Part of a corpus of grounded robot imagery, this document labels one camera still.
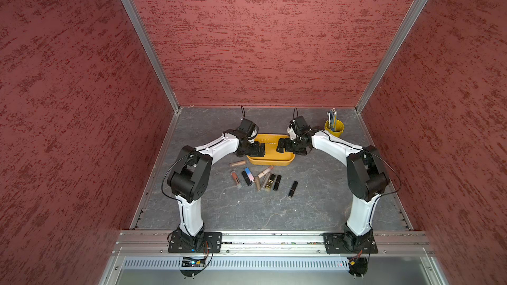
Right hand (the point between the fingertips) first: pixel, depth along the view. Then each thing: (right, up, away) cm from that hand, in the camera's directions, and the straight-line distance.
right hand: (285, 152), depth 95 cm
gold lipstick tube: (-14, -13, -5) cm, 20 cm away
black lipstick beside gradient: (-19, -11, -3) cm, 23 cm away
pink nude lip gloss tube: (-10, -9, -2) cm, 13 cm away
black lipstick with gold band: (+2, -15, -7) cm, 17 cm away
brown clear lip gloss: (-24, -11, -4) cm, 27 cm away
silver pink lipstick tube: (-10, -12, -5) cm, 16 cm away
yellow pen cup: (+29, +11, +6) cm, 32 cm away
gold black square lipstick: (-8, -13, -6) cm, 16 cm away
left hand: (-15, -1, -1) cm, 15 cm away
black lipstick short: (-4, -13, -5) cm, 15 cm away
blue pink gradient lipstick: (-17, -10, -3) cm, 20 cm away
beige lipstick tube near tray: (-24, -5, 0) cm, 25 cm away
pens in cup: (+25, +17, +3) cm, 30 cm away
